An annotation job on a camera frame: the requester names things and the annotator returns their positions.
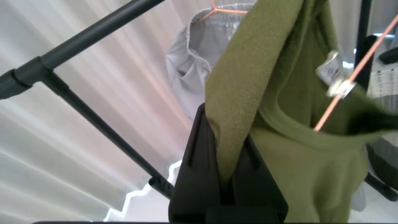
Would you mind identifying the black clothes rack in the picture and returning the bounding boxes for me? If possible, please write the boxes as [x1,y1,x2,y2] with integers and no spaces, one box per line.
[0,0,398,202]

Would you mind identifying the pink clothes hanger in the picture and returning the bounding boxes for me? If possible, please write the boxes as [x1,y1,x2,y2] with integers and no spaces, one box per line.
[192,0,249,26]
[313,14,398,133]

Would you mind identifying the green garment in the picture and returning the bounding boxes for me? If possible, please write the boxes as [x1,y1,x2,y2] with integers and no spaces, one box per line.
[204,0,398,223]

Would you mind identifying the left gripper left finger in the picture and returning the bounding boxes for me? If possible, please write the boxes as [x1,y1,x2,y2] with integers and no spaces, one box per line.
[169,104,223,222]

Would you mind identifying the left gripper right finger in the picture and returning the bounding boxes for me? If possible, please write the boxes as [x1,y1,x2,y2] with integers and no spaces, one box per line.
[231,133,289,222]

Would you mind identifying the pale grey shorts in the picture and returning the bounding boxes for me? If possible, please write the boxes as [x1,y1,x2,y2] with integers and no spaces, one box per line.
[165,2,257,121]

